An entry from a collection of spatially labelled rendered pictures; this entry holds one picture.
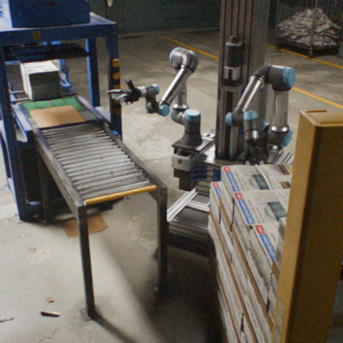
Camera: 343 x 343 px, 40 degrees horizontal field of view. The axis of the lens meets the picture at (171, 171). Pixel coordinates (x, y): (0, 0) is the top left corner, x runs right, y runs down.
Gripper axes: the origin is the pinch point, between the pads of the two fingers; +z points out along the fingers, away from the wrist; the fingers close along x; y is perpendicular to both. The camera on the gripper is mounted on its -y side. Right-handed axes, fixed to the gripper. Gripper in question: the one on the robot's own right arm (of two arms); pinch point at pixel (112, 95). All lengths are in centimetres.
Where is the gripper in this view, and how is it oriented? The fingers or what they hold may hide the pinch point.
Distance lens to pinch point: 308.3
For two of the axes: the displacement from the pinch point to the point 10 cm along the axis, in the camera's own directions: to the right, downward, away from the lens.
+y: -0.8, 8.4, 5.3
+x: -5.9, -4.7, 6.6
